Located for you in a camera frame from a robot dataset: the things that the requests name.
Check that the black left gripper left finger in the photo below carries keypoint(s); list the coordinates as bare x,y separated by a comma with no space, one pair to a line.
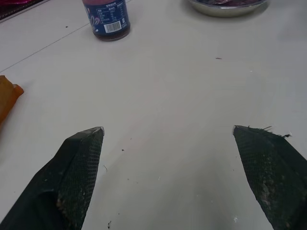
60,182

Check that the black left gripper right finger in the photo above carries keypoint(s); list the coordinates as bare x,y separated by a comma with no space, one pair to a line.
271,172

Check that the orange object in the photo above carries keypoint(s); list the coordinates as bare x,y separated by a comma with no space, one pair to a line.
7,97

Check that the blue labelled drink bottle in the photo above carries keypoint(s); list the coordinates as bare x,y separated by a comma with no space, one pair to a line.
108,19

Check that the metal bowl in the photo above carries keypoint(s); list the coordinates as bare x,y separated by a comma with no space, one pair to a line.
226,7

